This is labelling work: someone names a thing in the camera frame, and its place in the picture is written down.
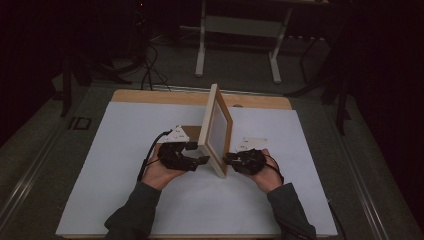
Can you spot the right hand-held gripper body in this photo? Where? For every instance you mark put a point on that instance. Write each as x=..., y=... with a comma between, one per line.
x=250, y=163

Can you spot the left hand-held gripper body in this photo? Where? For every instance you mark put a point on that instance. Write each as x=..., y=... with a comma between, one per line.
x=171, y=156

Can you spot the wooden photo frame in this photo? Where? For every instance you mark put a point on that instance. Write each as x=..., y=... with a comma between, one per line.
x=208, y=126

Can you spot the person's left hand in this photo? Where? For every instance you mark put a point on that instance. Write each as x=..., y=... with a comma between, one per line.
x=156, y=175

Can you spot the person's right hand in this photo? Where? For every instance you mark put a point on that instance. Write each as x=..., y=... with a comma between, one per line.
x=268, y=180

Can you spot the black rectangular floor plate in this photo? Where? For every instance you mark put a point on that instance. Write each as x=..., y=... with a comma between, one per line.
x=71, y=123

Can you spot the black metal stand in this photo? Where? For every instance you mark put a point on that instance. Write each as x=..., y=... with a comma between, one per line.
x=341, y=106
x=66, y=93

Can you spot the white metal desk frame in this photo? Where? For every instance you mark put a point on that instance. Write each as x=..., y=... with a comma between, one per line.
x=200, y=60

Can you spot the metal floor rail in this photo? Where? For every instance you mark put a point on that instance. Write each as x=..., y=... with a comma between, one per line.
x=30, y=173
x=363, y=196

